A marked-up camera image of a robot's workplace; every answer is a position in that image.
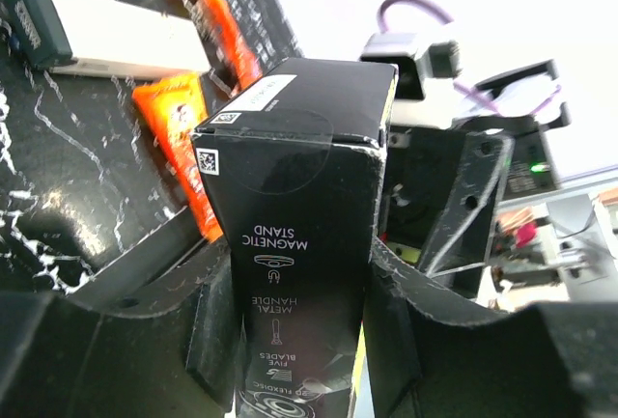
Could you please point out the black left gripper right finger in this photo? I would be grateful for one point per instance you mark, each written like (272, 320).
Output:
(434, 353)

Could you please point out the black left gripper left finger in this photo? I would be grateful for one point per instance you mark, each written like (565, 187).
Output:
(167, 350)

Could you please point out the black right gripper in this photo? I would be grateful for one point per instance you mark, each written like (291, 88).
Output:
(440, 193)

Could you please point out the black green razor box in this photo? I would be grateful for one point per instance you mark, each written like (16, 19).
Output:
(293, 167)

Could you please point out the black marble pattern mat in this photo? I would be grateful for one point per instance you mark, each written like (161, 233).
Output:
(82, 178)

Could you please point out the orange snack packet right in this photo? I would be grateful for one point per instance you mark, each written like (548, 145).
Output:
(236, 53)

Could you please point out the orange snack packet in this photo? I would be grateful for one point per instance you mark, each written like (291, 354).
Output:
(236, 53)
(172, 107)

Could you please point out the orange snack packet middle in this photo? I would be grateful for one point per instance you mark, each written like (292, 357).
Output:
(172, 107)

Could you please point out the long white cosmetic box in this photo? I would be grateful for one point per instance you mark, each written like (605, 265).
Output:
(105, 38)

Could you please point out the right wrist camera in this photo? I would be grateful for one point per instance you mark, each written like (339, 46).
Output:
(425, 94)

